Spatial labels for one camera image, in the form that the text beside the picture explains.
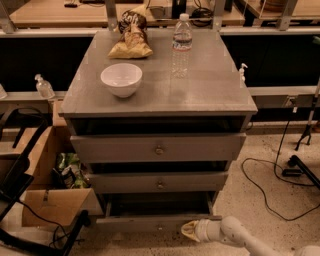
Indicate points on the clear sanitizer pump bottle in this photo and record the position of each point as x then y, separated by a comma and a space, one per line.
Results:
43, 87

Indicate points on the wooden background desk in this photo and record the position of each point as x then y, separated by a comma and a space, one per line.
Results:
53, 14

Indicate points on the white ceramic bowl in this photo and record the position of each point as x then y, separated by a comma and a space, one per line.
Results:
122, 79

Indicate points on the black tripod leg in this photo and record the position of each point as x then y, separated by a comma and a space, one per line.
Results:
294, 160

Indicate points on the brown cardboard box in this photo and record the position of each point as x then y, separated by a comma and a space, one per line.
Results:
44, 195

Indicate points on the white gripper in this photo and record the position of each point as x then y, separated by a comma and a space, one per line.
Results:
202, 230

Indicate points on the grey bottom drawer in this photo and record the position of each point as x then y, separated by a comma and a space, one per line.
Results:
152, 212

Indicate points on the grey middle drawer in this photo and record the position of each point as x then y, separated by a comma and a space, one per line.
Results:
158, 182

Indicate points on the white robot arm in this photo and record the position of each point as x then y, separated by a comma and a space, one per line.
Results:
228, 231

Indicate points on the black power adapter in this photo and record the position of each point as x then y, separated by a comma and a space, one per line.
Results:
291, 172

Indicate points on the grey top drawer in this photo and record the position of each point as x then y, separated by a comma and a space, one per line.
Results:
117, 149

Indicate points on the grey wooden drawer cabinet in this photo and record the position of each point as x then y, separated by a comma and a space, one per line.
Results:
211, 99

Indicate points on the grey drawer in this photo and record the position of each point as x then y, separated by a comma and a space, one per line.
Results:
152, 212
158, 182
117, 149

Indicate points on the green snack bags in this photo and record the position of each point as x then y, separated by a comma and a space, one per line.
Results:
67, 172

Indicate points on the yellow chip bag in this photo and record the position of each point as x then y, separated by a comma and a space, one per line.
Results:
133, 43

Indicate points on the small white pump bottle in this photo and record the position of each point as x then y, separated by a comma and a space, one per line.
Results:
242, 69

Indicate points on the clear plastic water bottle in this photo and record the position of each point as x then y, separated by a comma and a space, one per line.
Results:
181, 46

